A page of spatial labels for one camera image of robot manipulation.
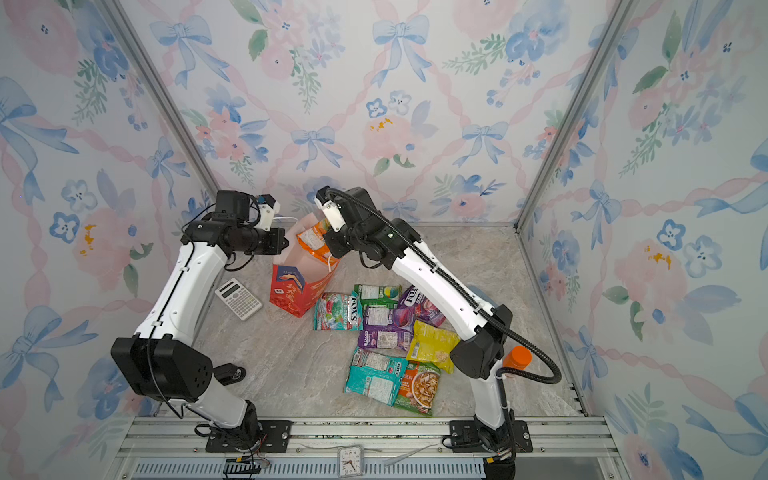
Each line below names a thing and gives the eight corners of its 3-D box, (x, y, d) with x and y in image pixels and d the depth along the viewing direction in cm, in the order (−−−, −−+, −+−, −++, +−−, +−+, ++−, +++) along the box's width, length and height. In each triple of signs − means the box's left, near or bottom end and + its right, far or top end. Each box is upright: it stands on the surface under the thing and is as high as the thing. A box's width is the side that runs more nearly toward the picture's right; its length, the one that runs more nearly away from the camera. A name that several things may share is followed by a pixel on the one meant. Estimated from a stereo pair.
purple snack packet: (358, 350, 90) (357, 345, 87) (361, 310, 98) (360, 305, 95) (416, 350, 90) (417, 346, 87) (413, 310, 98) (414, 305, 95)
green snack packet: (353, 309, 99) (352, 304, 96) (355, 289, 104) (354, 283, 101) (401, 309, 99) (402, 304, 96) (400, 289, 104) (401, 283, 101)
